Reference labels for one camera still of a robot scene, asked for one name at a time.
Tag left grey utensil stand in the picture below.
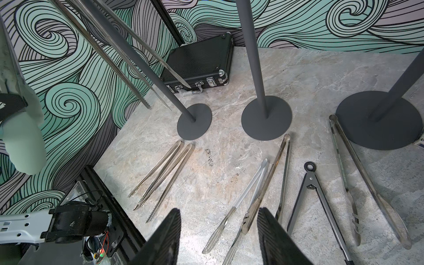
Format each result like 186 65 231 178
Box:
78 1 212 140

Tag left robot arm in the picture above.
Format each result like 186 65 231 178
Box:
1 202 110 245

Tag grey utensil stand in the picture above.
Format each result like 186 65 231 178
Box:
336 51 424 150
236 0 293 142
78 1 212 140

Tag right grey utensil stand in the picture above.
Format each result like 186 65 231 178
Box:
336 51 424 150

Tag dark slim steel tongs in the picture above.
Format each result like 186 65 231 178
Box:
241 134 290 235

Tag long steel tweezers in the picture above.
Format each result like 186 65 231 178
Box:
128 140 183 198
133 143 195 223

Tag middle grey utensil stand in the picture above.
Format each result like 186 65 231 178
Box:
236 0 293 142

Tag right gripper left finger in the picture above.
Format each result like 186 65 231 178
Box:
129 208 181 265

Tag slim silver tweezer tongs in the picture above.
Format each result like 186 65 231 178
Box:
202 158 269 255

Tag black aluminium case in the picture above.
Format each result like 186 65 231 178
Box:
161 32 234 96

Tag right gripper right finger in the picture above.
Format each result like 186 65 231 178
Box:
257 208 312 265

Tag black locking tongs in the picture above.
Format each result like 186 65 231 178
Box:
286 161 355 265

